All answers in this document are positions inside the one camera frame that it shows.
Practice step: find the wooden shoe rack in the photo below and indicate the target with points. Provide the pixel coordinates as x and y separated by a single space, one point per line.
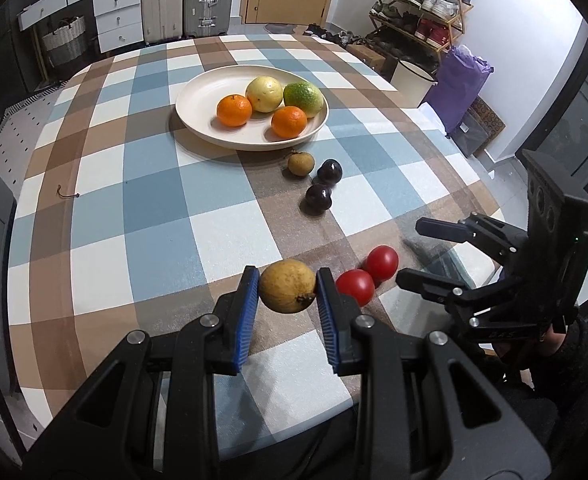
466 10

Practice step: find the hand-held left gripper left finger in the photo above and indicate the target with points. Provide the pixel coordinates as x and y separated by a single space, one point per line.
241 330

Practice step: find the dark glass sliding door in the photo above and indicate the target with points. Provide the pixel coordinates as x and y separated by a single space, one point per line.
574 125

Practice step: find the brown patterned doormat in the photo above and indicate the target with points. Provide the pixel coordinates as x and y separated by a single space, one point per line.
489 120

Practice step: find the white drawer desk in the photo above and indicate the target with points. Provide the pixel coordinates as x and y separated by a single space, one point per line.
119 15

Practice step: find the orange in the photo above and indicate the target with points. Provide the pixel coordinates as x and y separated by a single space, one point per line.
234 110
289 121

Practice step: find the red tomato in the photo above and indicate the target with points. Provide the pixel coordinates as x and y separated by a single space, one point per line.
355 286
383 261

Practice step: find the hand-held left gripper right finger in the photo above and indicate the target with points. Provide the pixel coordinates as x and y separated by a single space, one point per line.
330 330

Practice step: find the small brown longan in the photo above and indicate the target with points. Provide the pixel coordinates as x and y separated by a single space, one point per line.
301 164

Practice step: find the small brown hook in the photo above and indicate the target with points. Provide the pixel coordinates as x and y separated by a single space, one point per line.
60 191

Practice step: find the cardboard box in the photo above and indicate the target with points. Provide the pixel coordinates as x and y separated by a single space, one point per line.
374 57

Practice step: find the purple bag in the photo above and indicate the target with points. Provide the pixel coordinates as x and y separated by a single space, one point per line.
456 90

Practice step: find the pale yellow round citrus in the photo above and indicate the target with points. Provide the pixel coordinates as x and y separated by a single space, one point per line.
264 94

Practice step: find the person's right hand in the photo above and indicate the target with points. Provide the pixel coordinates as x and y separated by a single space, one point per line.
556 336

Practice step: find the green mottled citrus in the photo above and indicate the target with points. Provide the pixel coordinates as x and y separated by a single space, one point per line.
302 99

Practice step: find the shoe rack with shoes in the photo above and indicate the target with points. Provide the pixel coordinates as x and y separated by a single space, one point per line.
424 5

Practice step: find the grey floor mat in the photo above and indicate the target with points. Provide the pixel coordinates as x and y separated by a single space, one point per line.
281 25

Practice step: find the cream waste bin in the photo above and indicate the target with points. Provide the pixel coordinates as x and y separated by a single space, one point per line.
411 82

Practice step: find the pile of shoes on floor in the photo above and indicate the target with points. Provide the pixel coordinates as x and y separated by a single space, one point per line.
341 36

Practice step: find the person's right forearm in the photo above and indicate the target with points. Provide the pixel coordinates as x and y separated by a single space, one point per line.
584 360

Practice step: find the dark purple plum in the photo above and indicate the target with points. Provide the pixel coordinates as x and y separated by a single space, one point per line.
330 171
319 197

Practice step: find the grey dotted rug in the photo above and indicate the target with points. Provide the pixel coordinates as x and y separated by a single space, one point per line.
9 130

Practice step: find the cream round plate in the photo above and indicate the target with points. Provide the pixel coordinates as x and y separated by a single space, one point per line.
199 105

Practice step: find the yellow-brown round fruit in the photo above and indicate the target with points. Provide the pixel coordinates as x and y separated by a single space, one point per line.
287 285

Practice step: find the beige suitcase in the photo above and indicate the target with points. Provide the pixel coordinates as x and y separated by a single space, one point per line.
161 0

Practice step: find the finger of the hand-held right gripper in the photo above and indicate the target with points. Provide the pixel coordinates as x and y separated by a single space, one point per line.
439 287
449 231

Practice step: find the grey bag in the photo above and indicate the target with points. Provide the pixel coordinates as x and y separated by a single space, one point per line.
471 135

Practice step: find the wicker laundry basket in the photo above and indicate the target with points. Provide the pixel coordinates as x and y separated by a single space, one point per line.
64 40

